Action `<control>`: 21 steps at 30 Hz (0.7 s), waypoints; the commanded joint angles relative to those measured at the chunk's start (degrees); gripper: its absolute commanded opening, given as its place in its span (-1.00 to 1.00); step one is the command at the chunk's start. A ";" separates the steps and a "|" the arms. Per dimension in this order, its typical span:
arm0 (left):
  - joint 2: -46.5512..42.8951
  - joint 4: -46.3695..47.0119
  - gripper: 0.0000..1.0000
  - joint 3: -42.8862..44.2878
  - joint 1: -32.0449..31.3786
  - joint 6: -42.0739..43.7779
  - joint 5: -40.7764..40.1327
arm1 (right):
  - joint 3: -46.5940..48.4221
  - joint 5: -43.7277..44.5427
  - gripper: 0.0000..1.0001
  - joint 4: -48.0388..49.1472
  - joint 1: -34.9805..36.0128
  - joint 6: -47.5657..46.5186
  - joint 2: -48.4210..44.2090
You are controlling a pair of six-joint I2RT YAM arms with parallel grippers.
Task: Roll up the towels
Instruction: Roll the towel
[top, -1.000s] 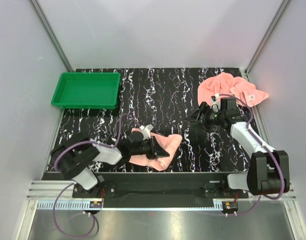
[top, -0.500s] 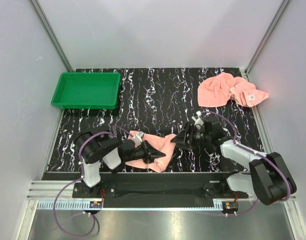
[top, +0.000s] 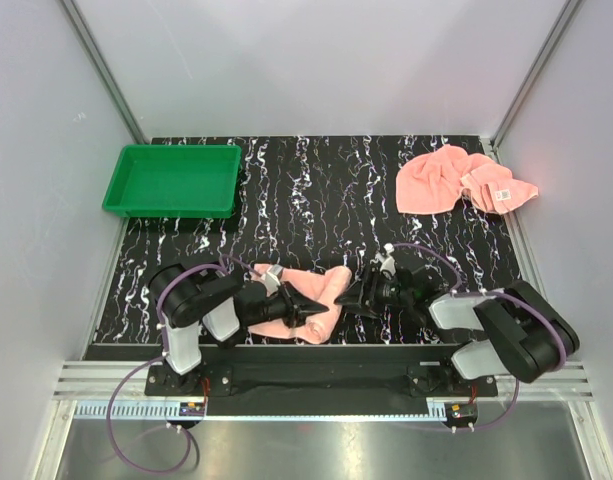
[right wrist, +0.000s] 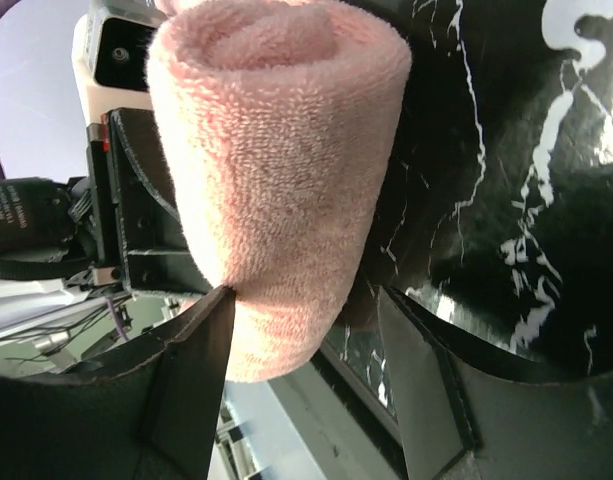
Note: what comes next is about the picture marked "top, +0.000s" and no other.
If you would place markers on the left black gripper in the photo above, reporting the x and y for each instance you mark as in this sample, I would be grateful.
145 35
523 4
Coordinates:
297 307

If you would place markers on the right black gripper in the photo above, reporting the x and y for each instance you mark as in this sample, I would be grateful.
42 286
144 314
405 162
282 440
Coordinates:
371 278

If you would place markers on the pink towel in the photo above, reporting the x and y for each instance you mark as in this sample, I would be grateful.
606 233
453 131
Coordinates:
323 288
432 183

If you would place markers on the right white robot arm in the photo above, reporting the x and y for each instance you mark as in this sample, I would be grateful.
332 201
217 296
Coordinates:
512 330

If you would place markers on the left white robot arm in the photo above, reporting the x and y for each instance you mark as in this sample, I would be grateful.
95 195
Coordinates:
208 296

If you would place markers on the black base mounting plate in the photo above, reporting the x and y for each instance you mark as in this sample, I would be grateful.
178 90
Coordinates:
418 370

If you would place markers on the green plastic tray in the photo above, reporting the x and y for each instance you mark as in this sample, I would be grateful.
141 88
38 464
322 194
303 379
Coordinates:
174 181

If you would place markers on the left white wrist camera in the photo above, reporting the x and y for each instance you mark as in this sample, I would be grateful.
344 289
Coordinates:
272 278

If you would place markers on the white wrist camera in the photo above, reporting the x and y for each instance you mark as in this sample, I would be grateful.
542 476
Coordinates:
272 278
386 260

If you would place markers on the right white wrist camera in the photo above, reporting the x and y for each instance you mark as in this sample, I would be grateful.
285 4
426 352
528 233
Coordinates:
386 260

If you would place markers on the front aluminium rail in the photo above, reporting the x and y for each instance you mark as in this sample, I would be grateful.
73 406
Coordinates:
117 390

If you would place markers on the right aluminium frame post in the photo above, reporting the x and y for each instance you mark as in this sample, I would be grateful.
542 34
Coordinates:
547 49

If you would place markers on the aluminium frame post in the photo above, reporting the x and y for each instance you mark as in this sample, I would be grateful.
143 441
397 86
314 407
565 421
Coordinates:
547 49
92 50

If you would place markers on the left aluminium frame post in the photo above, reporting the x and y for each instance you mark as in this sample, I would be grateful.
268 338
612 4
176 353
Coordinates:
92 50

